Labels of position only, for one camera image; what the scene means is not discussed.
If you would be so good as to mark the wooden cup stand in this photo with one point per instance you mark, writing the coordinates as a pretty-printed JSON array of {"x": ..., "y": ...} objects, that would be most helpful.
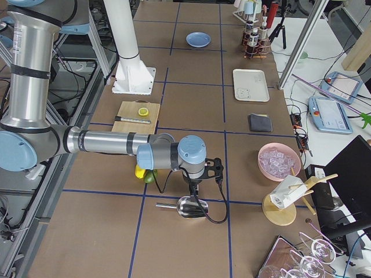
[{"x": 284, "y": 217}]

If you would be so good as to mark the lemon half slice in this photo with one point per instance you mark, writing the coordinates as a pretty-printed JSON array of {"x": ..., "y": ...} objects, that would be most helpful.
[{"x": 143, "y": 111}]

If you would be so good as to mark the green lime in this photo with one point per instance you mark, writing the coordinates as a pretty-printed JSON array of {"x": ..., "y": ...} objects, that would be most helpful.
[{"x": 150, "y": 176}]

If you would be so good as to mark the cream bear tray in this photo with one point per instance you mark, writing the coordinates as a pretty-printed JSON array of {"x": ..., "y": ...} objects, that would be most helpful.
[{"x": 250, "y": 85}]

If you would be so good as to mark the red cylinder tube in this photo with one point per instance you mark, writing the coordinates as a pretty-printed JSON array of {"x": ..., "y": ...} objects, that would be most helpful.
[{"x": 272, "y": 11}]

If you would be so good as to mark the white paper carton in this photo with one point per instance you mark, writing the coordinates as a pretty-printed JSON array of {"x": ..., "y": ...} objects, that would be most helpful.
[{"x": 287, "y": 192}]

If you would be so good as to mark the wooden cutting board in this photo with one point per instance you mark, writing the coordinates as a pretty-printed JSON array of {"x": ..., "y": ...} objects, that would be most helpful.
[{"x": 129, "y": 109}]

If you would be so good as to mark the white wire cup rack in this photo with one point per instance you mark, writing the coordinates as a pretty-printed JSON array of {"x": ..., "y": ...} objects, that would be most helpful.
[{"x": 247, "y": 9}]

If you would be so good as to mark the tea bottle middle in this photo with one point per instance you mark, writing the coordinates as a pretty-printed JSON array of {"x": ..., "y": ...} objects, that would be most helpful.
[{"x": 248, "y": 29}]

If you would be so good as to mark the blue teach pendant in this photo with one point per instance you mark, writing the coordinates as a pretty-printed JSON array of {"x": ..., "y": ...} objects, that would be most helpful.
[
  {"x": 341, "y": 87},
  {"x": 329, "y": 116}
]

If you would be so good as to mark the black monitor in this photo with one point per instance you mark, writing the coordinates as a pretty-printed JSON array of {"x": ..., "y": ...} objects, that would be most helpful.
[{"x": 352, "y": 184}]

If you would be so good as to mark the whole yellow lemon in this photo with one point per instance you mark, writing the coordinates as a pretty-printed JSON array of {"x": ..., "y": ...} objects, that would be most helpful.
[{"x": 139, "y": 172}]

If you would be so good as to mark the tea bottle near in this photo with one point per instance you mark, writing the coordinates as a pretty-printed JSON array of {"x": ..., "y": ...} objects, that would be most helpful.
[{"x": 254, "y": 36}]

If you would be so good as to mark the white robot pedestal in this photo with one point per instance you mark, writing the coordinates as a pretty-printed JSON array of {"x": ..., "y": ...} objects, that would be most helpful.
[{"x": 132, "y": 75}]

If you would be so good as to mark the tea bottle far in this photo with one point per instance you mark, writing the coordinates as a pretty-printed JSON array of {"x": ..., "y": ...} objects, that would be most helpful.
[{"x": 263, "y": 31}]

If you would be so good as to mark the metal scoop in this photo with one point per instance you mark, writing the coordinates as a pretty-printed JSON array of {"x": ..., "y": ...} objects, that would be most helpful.
[{"x": 188, "y": 207}]

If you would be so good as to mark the blue teach pendant far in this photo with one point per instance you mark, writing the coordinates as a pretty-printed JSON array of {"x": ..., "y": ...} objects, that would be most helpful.
[{"x": 341, "y": 87}]

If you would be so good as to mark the blue teach pendant near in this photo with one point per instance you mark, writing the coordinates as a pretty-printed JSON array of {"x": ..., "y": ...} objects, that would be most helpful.
[{"x": 329, "y": 116}]

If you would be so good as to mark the grey folded cloth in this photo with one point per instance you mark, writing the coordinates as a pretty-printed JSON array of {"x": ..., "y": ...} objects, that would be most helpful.
[{"x": 260, "y": 123}]

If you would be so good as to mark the tea bottle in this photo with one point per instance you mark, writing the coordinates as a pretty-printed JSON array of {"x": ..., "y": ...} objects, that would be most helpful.
[
  {"x": 254, "y": 36},
  {"x": 248, "y": 29},
  {"x": 263, "y": 31}
]

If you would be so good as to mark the clear wine glass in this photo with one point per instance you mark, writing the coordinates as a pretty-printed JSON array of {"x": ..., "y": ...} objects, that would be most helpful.
[
  {"x": 311, "y": 266},
  {"x": 321, "y": 247}
]

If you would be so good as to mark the pink bowl of ice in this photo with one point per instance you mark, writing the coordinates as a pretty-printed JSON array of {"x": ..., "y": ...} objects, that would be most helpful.
[{"x": 276, "y": 161}]

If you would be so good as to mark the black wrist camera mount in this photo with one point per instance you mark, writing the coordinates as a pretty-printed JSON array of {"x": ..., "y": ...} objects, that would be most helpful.
[{"x": 213, "y": 169}]

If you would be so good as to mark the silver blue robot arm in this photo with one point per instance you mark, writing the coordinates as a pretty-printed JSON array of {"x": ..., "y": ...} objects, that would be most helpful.
[{"x": 28, "y": 139}]

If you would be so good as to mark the copper wire bottle rack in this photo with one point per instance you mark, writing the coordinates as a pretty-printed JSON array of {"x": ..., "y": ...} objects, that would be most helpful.
[{"x": 260, "y": 51}]

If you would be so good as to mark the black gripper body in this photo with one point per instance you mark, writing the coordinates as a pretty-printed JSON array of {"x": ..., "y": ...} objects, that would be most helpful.
[{"x": 193, "y": 182}]

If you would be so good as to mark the blue round plate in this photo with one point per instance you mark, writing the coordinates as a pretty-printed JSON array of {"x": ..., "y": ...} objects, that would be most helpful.
[{"x": 198, "y": 39}]

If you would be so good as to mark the aluminium frame post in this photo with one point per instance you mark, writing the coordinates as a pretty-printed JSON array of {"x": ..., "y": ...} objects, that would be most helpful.
[{"x": 304, "y": 36}]

